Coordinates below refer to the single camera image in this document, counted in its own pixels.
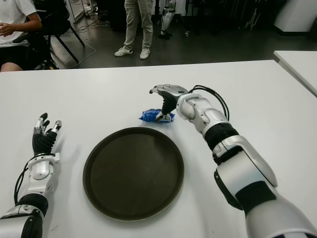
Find yellow black floor object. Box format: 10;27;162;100
39;59;60;70

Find white cabinet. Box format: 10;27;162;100
273;0;317;32

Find blue Oreo packet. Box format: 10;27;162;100
138;108;176;124

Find white floor cable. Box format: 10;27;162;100
75;22;98;62

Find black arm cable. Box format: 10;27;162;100
189;85;230;122
13;155;54;205

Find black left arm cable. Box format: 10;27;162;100
13;155;54;205

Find seated person white shirt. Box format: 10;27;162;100
0;0;43;72

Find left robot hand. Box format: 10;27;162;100
32;112;63;156

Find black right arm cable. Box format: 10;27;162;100
189;85;230;122

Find white panel cart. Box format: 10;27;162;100
64;0;87;24

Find black chair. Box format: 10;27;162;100
13;0;86;70

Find white humanoid robot legs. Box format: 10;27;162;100
158;0;178;40

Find standing person beige trousers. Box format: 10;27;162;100
114;0;154;60

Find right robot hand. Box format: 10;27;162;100
148;83;189;119

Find round dark brown tray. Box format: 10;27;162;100
82;126;185;221

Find grey metal folding stand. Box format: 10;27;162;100
244;7;261;32

